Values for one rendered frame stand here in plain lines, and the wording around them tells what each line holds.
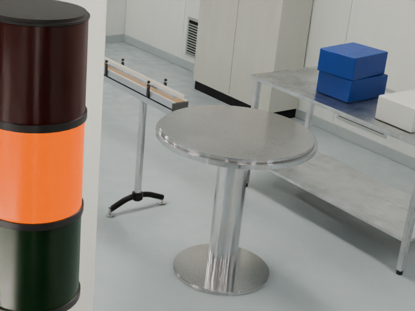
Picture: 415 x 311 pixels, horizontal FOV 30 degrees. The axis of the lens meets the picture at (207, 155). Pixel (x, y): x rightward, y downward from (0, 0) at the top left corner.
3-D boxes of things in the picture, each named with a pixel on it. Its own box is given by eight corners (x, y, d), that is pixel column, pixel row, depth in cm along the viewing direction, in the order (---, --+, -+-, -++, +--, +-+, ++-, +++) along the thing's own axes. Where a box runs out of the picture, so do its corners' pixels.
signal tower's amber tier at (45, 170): (8, 234, 36) (8, 136, 34) (-34, 194, 39) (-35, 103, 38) (99, 212, 39) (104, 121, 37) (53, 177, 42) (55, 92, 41)
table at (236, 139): (209, 330, 420) (226, 173, 386) (116, 255, 486) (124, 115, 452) (328, 284, 477) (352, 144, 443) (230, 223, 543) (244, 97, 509)
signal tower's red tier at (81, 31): (8, 133, 34) (8, 30, 32) (-35, 100, 38) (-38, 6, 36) (104, 118, 37) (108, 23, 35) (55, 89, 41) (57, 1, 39)
